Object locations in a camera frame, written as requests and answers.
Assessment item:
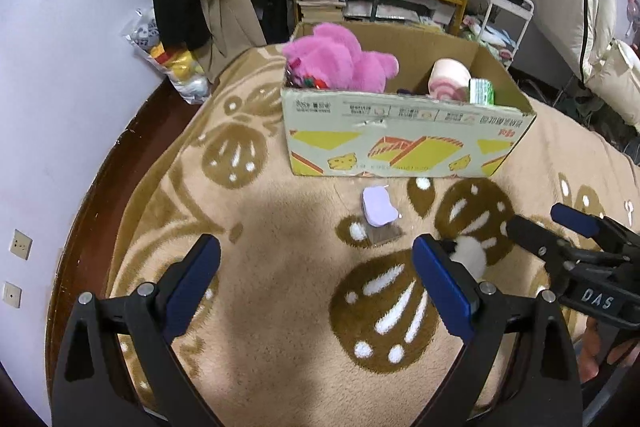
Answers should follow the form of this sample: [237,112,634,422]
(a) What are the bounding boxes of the white fluffy pompom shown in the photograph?
[447,234,487,280]

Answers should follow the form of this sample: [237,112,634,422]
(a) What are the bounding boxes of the white wall socket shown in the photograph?
[10,229,33,260]
[2,281,23,309]

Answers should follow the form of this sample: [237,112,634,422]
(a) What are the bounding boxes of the person's right hand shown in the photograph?
[577,319,640,370]

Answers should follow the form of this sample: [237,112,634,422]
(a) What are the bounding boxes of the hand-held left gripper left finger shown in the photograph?
[50,234,226,427]

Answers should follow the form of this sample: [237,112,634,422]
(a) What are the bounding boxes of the pile of books and papers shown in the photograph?
[345,0,453,28]

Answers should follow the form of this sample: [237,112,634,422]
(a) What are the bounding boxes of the pink plush toy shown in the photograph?
[282,23,400,92]

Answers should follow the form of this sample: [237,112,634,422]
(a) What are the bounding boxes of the dark wooden bed frame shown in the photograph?
[44,79,246,408]

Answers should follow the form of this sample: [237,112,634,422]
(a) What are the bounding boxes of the stack of old books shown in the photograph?
[297,0,348,24]

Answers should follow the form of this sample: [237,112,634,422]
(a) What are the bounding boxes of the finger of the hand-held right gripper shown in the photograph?
[550,203,640,254]
[505,216,581,265]

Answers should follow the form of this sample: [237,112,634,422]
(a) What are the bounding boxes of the pink roll cake plush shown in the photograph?
[429,58,473,100]

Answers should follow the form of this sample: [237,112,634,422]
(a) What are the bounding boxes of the lilac pad in clear packet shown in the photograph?
[350,186,405,249]

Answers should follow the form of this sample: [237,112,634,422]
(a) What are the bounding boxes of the plastic bag of snacks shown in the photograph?
[122,7,213,105]

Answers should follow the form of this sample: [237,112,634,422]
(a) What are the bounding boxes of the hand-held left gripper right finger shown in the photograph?
[412,234,583,427]

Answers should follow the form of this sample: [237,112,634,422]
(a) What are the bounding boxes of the printed cardboard box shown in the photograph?
[280,21,538,178]

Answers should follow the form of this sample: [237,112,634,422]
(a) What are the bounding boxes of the beige patterned blanket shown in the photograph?
[102,42,640,427]

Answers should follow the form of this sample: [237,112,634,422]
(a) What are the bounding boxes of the green can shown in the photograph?
[467,78,497,105]

